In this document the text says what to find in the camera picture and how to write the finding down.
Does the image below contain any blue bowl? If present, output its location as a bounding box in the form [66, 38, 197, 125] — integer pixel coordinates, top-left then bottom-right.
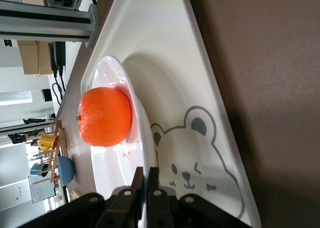
[56, 155, 76, 184]

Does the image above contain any black power adapter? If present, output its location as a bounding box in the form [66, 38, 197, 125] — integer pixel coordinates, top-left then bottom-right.
[51, 41, 67, 69]

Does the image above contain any teal cup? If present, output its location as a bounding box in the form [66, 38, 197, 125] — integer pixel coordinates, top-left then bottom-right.
[29, 162, 49, 176]

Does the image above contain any wooden cup rack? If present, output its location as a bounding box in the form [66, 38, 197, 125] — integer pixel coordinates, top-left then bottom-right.
[31, 119, 69, 183]

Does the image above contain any large cardboard box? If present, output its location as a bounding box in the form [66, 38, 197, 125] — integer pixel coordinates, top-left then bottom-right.
[16, 40, 55, 76]

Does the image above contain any aluminium camera pole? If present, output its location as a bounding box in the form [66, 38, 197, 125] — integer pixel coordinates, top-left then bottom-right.
[0, 0, 99, 48]

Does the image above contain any yellow mug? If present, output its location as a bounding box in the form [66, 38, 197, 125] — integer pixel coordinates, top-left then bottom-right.
[37, 133, 59, 151]

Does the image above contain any white round plate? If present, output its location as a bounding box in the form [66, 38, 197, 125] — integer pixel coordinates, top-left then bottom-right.
[90, 55, 161, 228]

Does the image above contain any orange fruit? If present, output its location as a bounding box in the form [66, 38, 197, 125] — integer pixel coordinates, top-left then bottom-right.
[77, 86, 132, 148]

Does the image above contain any cream bear print tray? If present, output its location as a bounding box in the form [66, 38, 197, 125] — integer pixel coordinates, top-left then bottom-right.
[80, 0, 263, 228]

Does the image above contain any white notice board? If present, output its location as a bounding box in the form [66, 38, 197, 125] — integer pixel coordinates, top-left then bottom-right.
[27, 175, 56, 204]

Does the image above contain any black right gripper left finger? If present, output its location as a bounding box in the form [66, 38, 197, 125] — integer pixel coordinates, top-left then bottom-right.
[99, 166, 145, 228]

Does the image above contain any black adapter cable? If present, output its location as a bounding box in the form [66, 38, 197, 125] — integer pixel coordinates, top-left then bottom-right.
[51, 65, 67, 106]

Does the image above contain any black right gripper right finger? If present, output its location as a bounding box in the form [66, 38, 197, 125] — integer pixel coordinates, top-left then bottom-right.
[147, 166, 176, 228]

